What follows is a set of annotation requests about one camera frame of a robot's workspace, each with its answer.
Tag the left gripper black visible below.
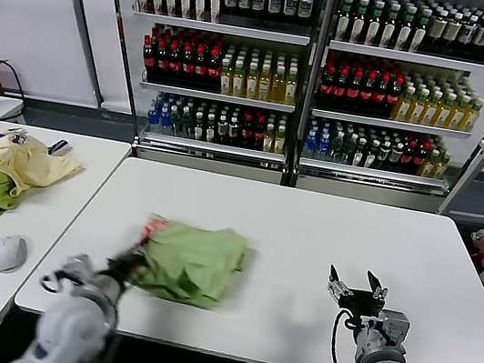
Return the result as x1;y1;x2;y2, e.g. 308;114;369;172
105;246;149;286

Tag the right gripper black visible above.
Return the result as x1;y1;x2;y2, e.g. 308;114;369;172
322;263;391;326

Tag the light green polo shirt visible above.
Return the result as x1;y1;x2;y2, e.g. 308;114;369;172
129;211;255;316

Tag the grey computer mouse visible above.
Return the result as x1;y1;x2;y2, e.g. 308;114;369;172
0;232;30;276

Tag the small dark bottle white label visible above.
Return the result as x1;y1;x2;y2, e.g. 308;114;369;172
201;111;219;144
351;136;368;168
213;113;231;146
374;138;392;171
225;115;242;147
387;140;405;173
362;137;380;170
190;109;208;142

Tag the navy white striped cloth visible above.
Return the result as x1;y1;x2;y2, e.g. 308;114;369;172
45;136;77;161

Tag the small green soda bottle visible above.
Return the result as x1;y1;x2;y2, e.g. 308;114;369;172
328;129;346;164
179;106;197;140
340;132;358;166
168;105;186;138

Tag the pale yellow garment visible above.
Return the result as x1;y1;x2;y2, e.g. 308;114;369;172
0;129;88;207

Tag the small red-cap cola bottle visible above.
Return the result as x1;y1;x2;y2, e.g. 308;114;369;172
237;116;256;149
399;140;418;175
250;117;268;152
412;142;430;177

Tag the small yellow drink bottle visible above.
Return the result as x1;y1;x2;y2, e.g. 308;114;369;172
262;121;278;153
272;123;288;155
434;150;453;181
424;146;440;179

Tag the small blue drink bottle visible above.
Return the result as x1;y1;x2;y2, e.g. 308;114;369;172
314;128;333;162
145;102;163;135
157;104;176;136
301;126;320;160

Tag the white printed garment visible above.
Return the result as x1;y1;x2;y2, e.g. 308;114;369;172
0;123;33;147

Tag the white-cap yellow tea bottle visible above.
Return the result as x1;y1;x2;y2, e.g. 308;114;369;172
422;89;443;128
437;91;458;131
408;86;429;126
394;84;416;124
451;93;472;133
464;96;484;135

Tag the large red-cap cola bottle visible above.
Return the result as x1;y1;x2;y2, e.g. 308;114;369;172
178;42;199;88
203;46;225;92
152;37;173;84
165;40;186;86
383;75;405;120
316;64;338;110
191;44;212;90
356;70;378;116
329;66;351;112
342;68;365;114
369;72;391;118
139;35;160;82

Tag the white-cap yellow juice bottle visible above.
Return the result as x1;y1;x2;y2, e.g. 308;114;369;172
229;59;249;98
268;66;288;105
242;61;262;101
255;63;275;103
281;67;301;107
217;57;237;96

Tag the white beverage display shelf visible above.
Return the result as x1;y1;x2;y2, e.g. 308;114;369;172
74;0;329;189
288;0;484;221

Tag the green-cap bottle tall white label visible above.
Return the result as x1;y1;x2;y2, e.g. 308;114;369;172
379;2;402;51
348;0;371;46
364;0;387;48
333;0;356;44
409;6;431;55
395;5;417;53

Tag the white-cap tea bottle beige label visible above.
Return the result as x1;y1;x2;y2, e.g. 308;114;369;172
455;12;479;61
440;10;464;59
426;7;449;56
470;15;484;63

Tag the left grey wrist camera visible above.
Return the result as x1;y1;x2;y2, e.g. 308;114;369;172
58;251;96;290

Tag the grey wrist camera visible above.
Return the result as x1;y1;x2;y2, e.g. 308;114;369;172
374;308;414;352
58;251;96;290

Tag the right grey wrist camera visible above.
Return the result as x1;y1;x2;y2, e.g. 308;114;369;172
374;308;414;352

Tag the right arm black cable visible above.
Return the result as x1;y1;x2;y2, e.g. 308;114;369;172
327;307;368;363

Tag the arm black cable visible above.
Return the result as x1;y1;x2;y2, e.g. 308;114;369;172
327;307;368;363
38;267;72;296

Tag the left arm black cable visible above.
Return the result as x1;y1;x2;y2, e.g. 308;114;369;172
38;267;72;296

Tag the black power cable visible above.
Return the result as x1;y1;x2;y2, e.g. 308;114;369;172
0;58;32;114

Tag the dark metal post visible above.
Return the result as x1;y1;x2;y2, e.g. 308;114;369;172
33;0;121;111

